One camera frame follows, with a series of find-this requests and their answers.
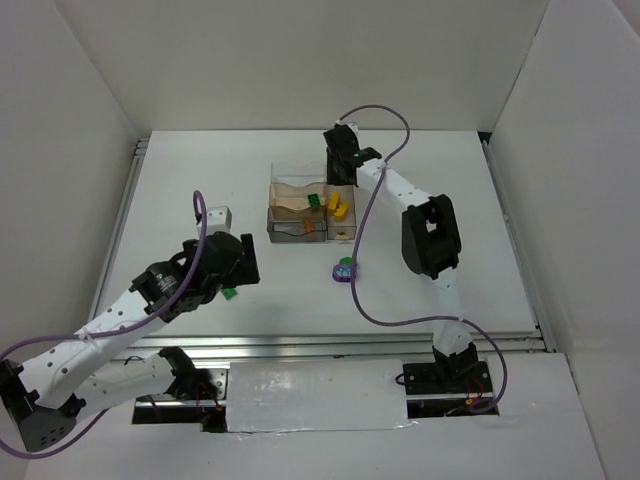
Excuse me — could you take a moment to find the green square lego brick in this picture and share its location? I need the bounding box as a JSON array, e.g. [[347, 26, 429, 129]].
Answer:
[[222, 288, 238, 301]]

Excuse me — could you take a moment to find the yellow lego brick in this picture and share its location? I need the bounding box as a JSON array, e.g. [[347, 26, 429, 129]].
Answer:
[[333, 200, 349, 222], [327, 192, 340, 215]]

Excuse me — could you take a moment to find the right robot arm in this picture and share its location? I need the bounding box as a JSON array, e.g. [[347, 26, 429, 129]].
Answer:
[[323, 122, 478, 386]]

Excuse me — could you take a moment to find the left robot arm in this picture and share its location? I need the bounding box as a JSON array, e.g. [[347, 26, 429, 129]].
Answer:
[[1, 232, 260, 460]]

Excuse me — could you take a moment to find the clear plastic bin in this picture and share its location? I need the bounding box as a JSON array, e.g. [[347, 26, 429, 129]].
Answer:
[[271, 161, 326, 188]]

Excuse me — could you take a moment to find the tall clear drawer bin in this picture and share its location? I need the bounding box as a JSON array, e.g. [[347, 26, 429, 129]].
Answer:
[[326, 183, 358, 241]]

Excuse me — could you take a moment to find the grey tinted plastic bin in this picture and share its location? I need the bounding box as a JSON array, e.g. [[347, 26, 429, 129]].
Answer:
[[266, 207, 327, 243]]

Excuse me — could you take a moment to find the purple lotus lego piece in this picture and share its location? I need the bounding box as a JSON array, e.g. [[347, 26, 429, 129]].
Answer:
[[331, 263, 357, 283]]

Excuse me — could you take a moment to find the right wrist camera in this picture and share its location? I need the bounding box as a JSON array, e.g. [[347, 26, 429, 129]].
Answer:
[[334, 120, 359, 136]]

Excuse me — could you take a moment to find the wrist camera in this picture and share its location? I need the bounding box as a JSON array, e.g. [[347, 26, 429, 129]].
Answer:
[[334, 120, 359, 136], [196, 206, 232, 236]]

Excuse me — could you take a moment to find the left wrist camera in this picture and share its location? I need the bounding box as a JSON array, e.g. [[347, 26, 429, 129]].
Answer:
[[196, 206, 232, 236]]

